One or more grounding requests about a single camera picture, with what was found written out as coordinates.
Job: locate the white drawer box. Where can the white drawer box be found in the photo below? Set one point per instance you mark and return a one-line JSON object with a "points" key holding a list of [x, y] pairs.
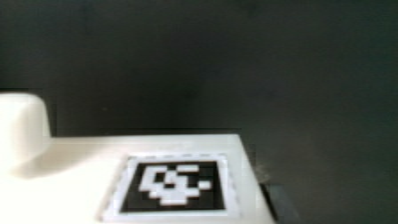
{"points": [[166, 179]]}

